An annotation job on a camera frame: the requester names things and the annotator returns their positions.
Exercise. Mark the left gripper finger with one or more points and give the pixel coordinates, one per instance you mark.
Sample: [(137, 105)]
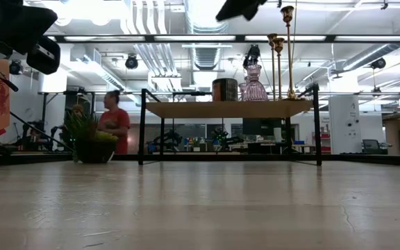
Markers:
[(35, 31), (30, 12)]

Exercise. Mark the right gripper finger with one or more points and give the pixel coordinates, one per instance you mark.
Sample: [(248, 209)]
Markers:
[(253, 7), (233, 10)]

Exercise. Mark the tall gold candlestick holder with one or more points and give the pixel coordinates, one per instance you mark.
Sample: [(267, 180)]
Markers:
[(287, 14)]

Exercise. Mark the short gold candlestick holder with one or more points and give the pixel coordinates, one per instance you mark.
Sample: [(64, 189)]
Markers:
[(278, 43)]

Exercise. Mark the glass jar candle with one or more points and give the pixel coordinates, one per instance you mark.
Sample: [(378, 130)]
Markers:
[(226, 90)]

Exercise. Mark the pink glass candle holder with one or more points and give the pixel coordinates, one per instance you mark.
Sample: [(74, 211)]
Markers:
[(242, 92), (256, 88)]

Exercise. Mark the black ceiling spotlight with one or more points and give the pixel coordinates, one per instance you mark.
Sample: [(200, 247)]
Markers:
[(252, 53), (378, 63), (15, 67), (131, 62)]

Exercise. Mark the person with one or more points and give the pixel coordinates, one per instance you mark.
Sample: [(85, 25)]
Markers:
[(115, 121)]

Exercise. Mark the wooden shelf riser black legs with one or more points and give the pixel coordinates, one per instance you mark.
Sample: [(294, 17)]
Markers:
[(221, 109)]

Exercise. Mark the succulent plant black pot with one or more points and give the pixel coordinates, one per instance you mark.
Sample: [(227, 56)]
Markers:
[(94, 151)]

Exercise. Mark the black background monitor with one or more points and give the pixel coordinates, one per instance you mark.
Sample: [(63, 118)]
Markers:
[(260, 126)]

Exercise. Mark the white cabinet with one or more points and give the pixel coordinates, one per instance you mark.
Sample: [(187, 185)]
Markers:
[(345, 123)]

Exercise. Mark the dark office chair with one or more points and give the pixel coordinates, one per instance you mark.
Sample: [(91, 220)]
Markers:
[(372, 146)]

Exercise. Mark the black overhead frame beam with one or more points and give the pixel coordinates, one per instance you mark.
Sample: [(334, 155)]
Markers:
[(240, 38)]

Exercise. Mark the black aluminium rig frame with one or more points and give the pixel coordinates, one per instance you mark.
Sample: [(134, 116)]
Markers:
[(359, 159)]

